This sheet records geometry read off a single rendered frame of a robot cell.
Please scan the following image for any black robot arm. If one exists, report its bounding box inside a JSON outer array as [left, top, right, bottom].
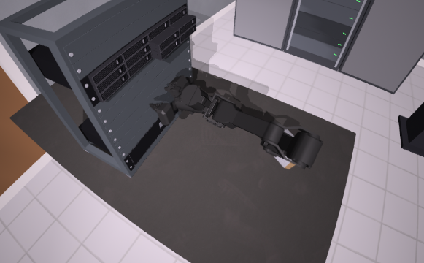
[[169, 75, 323, 169]]

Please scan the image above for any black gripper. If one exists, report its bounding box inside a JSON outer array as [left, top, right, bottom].
[[149, 77, 195, 126]]

